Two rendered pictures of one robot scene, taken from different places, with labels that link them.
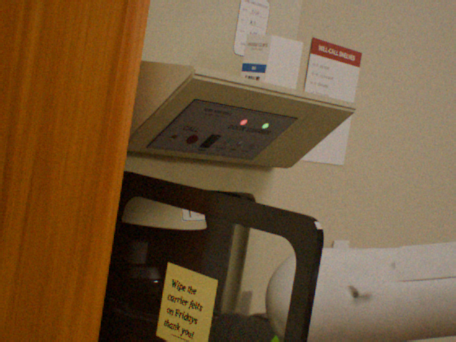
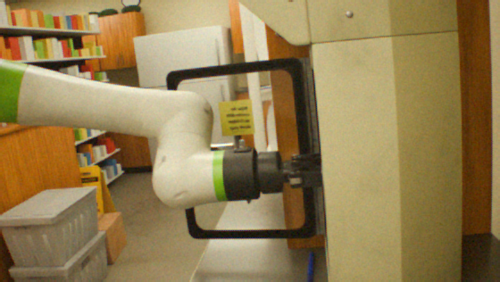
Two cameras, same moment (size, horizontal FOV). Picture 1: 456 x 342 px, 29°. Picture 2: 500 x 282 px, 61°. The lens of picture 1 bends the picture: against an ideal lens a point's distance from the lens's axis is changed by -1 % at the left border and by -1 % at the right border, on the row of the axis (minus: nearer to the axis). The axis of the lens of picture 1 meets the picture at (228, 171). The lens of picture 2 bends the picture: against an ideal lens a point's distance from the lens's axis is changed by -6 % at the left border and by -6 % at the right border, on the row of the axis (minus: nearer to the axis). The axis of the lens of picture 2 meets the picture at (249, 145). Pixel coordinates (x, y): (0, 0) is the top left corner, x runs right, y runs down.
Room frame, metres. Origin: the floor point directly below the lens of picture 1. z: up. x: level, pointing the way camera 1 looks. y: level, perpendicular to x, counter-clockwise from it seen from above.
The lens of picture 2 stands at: (1.71, -0.48, 1.40)
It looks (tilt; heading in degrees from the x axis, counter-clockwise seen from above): 11 degrees down; 148
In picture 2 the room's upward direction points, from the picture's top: 7 degrees counter-clockwise
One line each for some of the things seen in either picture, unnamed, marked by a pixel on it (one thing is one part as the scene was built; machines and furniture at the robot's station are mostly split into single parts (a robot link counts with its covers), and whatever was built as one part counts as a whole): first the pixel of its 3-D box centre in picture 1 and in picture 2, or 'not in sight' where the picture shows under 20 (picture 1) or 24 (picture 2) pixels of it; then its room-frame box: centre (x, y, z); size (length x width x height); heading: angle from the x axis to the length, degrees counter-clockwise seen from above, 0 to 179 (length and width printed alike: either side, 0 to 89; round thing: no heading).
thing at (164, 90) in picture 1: (241, 123); (273, 19); (1.07, -0.01, 1.46); 0.32 x 0.11 x 0.10; 140
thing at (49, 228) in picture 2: not in sight; (54, 225); (-1.24, -0.19, 0.49); 0.60 x 0.42 x 0.33; 140
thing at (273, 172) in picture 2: not in sight; (285, 170); (1.08, -0.02, 1.20); 0.09 x 0.08 x 0.07; 50
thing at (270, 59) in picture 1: (271, 62); not in sight; (1.10, -0.03, 1.54); 0.05 x 0.05 x 0.06; 37
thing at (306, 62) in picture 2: not in sight; (314, 151); (0.99, 0.13, 1.19); 0.03 x 0.02 x 0.39; 140
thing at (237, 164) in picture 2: not in sight; (244, 172); (1.03, -0.08, 1.20); 0.09 x 0.06 x 0.12; 140
